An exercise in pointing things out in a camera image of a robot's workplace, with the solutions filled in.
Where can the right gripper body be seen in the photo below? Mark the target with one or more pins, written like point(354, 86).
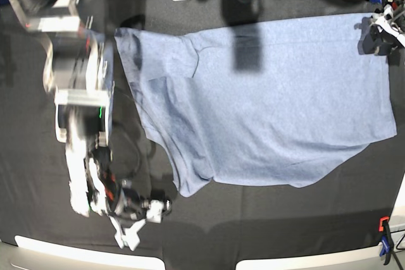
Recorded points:
point(123, 203)

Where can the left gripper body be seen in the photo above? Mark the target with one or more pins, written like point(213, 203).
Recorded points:
point(381, 40)

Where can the light blue t-shirt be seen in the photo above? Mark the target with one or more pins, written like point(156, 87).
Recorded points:
point(280, 102)

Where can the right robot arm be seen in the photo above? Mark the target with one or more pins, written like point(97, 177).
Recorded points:
point(78, 72)

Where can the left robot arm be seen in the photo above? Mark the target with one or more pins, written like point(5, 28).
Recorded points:
point(390, 10)

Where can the clamp bottom right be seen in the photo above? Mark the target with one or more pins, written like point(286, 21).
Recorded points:
point(386, 240)

